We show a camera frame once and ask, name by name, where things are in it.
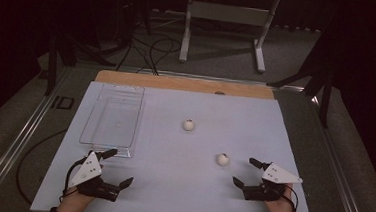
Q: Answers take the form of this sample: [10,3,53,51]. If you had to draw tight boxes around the long black floor cable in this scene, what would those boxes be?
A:
[14,124,69,209]

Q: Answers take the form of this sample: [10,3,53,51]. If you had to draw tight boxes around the white metal stand frame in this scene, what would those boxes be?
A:
[178,0,282,75]

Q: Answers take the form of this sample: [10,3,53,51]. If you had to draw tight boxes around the person's right hand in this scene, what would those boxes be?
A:
[263,181,299,212]

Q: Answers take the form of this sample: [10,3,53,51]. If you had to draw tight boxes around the looped black floor cable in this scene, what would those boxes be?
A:
[115,32,183,77]

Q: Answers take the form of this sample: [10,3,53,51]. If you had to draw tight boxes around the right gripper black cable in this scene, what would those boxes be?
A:
[282,185,301,212]

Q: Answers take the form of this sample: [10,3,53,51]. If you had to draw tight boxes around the clear plastic tray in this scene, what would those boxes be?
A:
[77,81,146,160]

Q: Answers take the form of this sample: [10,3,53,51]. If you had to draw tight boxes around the pale blue table mat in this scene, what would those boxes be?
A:
[29,77,324,212]

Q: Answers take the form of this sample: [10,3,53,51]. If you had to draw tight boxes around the aluminium floor rail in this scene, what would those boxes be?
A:
[302,94,376,212]
[0,62,71,212]

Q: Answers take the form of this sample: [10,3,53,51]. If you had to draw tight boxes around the black angled stand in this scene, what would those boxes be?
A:
[264,23,339,129]

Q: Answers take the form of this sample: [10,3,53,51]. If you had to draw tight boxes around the black tripod stand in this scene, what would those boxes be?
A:
[43,30,119,101]

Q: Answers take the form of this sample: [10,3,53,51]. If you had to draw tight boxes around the white ball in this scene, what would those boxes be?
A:
[215,152,231,167]
[181,118,196,133]

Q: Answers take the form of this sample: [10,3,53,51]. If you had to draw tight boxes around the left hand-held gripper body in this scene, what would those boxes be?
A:
[66,149,124,203]

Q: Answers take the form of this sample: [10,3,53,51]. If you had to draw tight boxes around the person's left hand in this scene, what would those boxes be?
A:
[56,183,96,212]

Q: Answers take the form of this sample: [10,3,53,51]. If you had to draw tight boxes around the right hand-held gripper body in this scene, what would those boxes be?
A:
[241,160,305,205]

